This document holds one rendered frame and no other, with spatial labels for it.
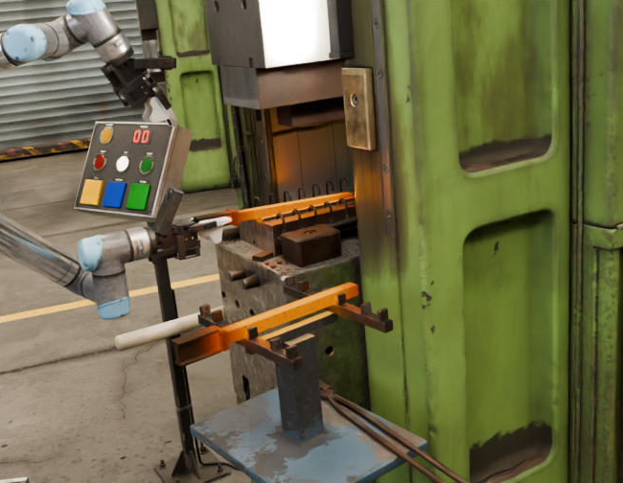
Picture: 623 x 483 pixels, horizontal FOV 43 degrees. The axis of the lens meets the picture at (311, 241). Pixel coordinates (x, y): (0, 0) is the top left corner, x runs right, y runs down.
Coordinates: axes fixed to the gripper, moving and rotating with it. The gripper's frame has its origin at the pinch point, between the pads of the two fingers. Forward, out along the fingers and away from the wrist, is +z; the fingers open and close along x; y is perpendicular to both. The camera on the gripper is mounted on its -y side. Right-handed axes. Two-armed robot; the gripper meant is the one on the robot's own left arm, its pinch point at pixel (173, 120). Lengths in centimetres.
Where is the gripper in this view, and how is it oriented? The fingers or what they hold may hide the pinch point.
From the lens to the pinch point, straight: 201.1
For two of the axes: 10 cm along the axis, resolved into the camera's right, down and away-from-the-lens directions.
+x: 5.1, 2.1, -8.4
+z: 4.7, 7.5, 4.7
